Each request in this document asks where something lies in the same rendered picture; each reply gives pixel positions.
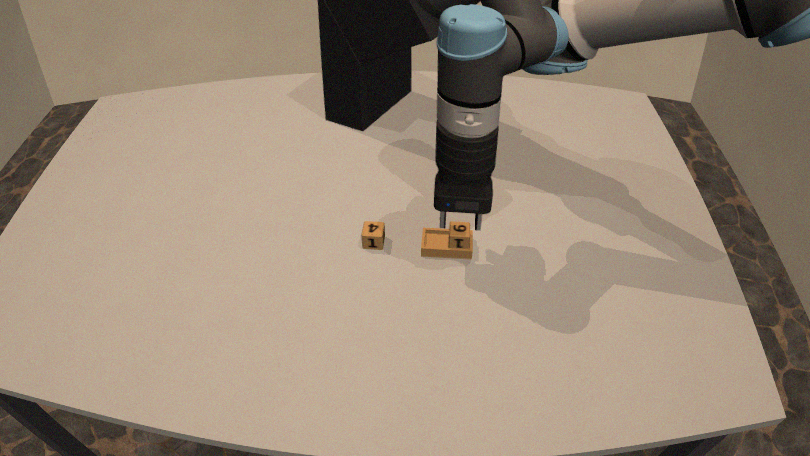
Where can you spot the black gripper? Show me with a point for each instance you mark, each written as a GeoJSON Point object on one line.
{"type": "Point", "coordinates": [466, 146]}

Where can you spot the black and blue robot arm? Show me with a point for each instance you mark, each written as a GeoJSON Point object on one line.
{"type": "Point", "coordinates": [476, 50]}

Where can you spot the orange rectangular tray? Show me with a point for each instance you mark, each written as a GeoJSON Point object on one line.
{"type": "Point", "coordinates": [435, 244]}

